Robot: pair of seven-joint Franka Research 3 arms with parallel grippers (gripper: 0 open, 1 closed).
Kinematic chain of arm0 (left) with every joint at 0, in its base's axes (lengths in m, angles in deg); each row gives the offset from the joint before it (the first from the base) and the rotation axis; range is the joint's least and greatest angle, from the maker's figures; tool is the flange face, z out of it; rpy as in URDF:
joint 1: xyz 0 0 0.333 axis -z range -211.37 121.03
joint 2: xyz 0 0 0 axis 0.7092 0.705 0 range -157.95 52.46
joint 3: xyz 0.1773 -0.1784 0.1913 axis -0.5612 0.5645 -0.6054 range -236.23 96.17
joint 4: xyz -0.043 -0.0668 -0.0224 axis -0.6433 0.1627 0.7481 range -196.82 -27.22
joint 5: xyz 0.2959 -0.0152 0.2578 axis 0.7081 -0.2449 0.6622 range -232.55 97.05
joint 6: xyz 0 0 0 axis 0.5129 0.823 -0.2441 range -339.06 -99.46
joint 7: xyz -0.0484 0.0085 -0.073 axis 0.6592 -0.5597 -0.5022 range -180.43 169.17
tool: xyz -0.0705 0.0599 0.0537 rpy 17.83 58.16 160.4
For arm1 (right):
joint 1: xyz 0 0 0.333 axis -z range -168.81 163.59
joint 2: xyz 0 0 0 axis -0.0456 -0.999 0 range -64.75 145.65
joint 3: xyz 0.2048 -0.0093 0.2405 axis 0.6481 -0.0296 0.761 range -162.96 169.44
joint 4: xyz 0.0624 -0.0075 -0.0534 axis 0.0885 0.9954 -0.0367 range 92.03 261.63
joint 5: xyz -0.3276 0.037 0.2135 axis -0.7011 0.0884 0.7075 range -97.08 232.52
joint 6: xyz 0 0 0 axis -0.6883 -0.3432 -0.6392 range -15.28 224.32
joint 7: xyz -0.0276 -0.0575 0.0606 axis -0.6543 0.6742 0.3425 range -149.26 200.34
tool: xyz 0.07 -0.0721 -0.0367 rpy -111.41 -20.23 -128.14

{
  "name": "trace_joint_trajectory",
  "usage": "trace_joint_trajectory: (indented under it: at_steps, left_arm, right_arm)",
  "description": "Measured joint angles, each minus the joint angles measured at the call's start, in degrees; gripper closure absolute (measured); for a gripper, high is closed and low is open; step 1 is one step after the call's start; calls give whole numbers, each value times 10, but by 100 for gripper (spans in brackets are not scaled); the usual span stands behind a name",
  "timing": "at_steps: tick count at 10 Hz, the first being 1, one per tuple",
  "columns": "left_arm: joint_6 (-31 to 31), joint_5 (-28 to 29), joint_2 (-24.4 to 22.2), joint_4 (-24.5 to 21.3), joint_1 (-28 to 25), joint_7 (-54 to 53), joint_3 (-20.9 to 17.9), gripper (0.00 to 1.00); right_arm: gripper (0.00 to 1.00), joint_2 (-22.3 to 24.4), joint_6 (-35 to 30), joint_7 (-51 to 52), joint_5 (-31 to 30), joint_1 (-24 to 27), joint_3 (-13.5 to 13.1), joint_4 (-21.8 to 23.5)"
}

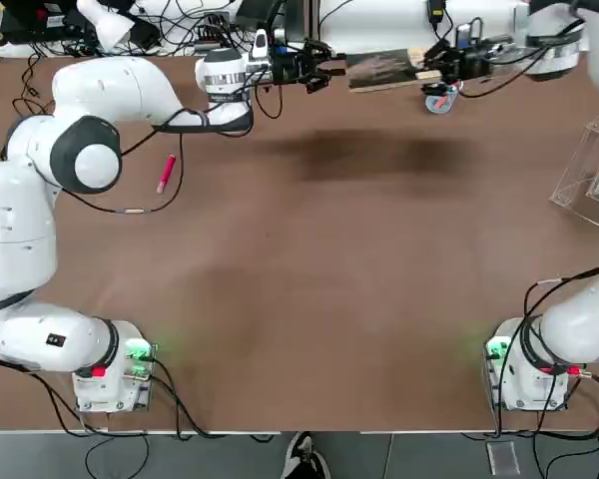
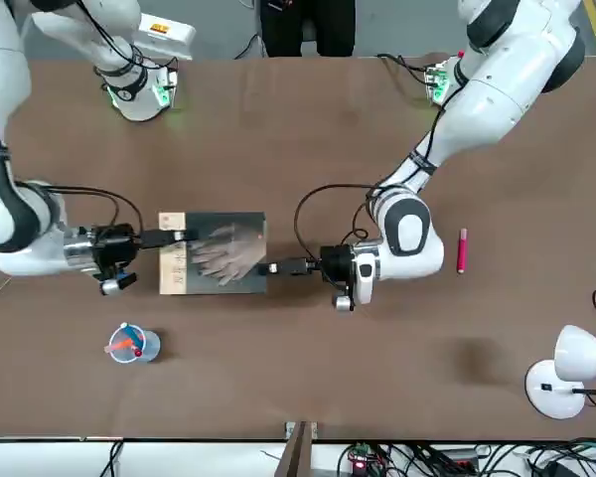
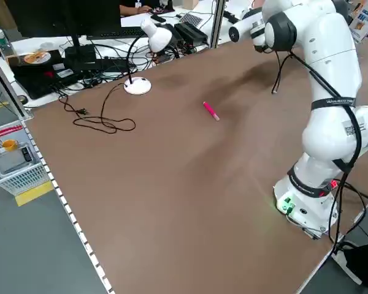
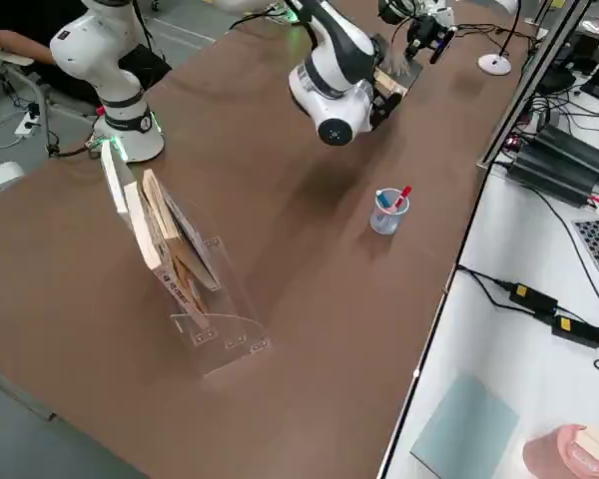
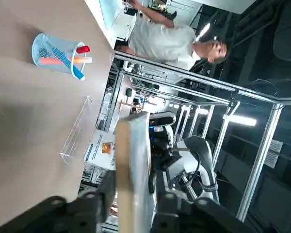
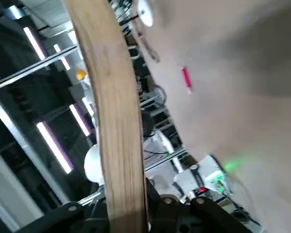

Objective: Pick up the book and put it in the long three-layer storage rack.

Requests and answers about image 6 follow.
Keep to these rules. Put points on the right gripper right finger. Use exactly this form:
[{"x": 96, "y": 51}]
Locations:
[{"x": 184, "y": 218}]

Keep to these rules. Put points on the pink highlighter pen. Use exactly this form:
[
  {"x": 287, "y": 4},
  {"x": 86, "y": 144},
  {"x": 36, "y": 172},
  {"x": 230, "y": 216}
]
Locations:
[{"x": 186, "y": 78}]

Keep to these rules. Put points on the ceiling light tube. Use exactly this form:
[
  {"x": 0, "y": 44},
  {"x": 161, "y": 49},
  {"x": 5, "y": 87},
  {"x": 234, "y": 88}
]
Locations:
[
  {"x": 61, "y": 57},
  {"x": 34, "y": 43},
  {"x": 54, "y": 148},
  {"x": 80, "y": 119}
]

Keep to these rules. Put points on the white desk lamp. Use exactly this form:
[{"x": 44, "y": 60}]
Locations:
[{"x": 145, "y": 14}]

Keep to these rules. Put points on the aluminium frame post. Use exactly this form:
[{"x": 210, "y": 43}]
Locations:
[{"x": 34, "y": 66}]

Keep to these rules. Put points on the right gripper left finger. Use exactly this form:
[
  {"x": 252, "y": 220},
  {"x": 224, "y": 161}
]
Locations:
[{"x": 70, "y": 218}]

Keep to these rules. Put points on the orange cup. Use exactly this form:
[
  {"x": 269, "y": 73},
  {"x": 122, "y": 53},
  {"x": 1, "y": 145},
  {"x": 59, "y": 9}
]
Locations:
[{"x": 80, "y": 74}]

